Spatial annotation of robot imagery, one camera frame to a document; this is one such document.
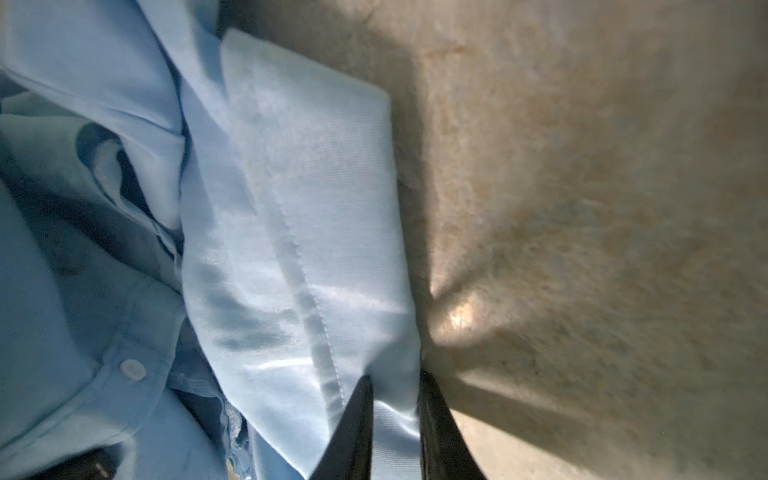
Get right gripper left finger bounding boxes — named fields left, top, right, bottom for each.
left=310, top=375, right=374, bottom=480

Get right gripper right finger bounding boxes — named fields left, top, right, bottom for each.
left=418, top=370, right=486, bottom=480

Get light blue long sleeve shirt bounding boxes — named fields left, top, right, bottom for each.
left=1, top=1, right=421, bottom=479

